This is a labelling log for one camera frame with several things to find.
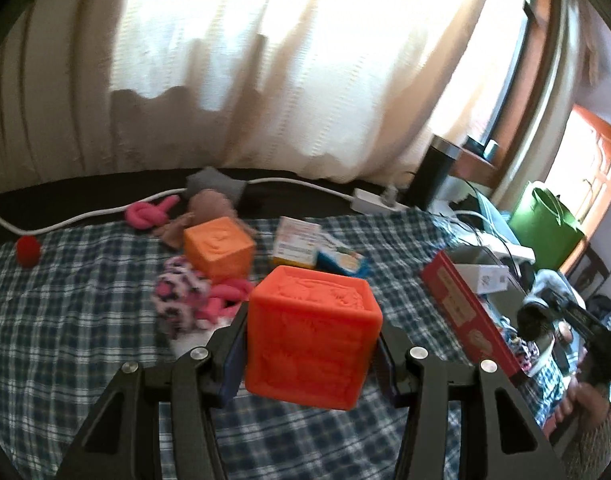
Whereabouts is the red cardboard box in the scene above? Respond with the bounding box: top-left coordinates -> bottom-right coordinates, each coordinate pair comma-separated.
419,245 -> 573,436

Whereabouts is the orange embossed soft cube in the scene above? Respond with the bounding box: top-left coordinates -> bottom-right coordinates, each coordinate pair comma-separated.
183,216 -> 257,281

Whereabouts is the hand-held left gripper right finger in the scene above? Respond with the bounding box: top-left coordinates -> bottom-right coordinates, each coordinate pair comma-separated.
376,327 -> 569,480

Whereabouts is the person's right hand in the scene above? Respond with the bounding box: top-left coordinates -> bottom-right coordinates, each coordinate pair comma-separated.
555,376 -> 611,432

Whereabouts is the cream curtain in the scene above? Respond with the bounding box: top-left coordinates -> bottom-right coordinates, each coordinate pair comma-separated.
0,0 -> 536,196

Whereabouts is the green bag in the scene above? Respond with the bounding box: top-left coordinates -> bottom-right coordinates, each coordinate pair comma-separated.
508,181 -> 586,272

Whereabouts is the blue small carton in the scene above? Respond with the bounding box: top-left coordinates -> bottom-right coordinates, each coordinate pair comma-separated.
316,234 -> 369,277

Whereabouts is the person's right forearm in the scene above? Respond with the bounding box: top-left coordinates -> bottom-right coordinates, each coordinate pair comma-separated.
559,412 -> 611,478

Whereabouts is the pink twisted rope toy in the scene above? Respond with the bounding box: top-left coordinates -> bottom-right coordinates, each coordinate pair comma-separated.
196,280 -> 256,330

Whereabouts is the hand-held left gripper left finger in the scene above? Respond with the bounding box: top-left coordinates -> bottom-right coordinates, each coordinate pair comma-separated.
56,302 -> 251,480

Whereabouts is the pink knotted rope toy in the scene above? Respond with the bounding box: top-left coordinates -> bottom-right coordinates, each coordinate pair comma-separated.
124,195 -> 180,231

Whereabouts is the blue plaid blanket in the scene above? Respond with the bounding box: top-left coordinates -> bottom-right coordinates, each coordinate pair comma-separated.
0,207 -> 561,480

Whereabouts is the brown plush toy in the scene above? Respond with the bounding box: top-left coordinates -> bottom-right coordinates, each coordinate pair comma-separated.
153,189 -> 240,251

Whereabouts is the white power strip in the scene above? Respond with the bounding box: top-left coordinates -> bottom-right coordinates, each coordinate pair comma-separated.
353,187 -> 411,213

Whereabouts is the red embossed soft cube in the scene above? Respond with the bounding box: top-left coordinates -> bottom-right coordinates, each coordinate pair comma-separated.
244,266 -> 383,411

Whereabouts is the red ball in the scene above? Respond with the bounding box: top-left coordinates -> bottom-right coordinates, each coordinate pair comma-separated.
14,236 -> 42,267

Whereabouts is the white and orange carton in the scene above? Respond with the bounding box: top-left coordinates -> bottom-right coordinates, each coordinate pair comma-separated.
272,216 -> 321,268

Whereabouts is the white small box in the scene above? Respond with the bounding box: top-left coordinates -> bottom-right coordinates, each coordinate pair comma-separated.
455,262 -> 509,295

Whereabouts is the black tumbler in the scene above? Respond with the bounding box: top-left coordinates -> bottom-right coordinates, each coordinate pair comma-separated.
408,135 -> 461,211

